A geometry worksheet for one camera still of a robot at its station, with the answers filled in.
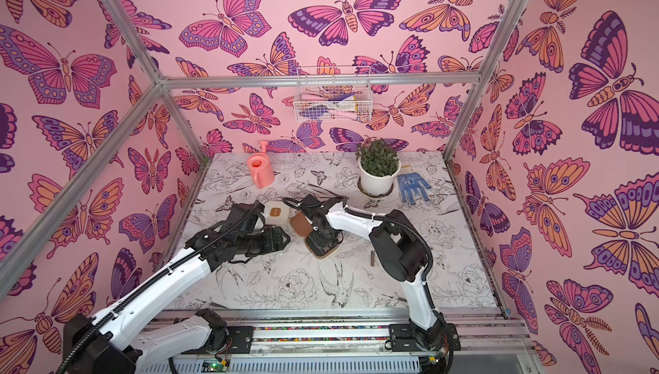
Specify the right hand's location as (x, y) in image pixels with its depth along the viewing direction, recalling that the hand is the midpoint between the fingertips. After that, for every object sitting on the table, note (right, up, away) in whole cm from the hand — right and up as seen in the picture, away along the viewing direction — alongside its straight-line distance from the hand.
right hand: (326, 236), depth 94 cm
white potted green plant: (+19, +26, +1) cm, 32 cm away
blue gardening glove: (+35, +19, +16) cm, 43 cm away
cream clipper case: (-19, +8, +4) cm, 21 cm away
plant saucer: (+18, +14, +12) cm, 26 cm away
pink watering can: (-27, +26, +9) cm, 39 cm away
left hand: (-12, +2, -16) cm, 20 cm away
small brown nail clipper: (+16, -7, -4) cm, 18 cm away
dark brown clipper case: (-2, -1, -12) cm, 12 cm away
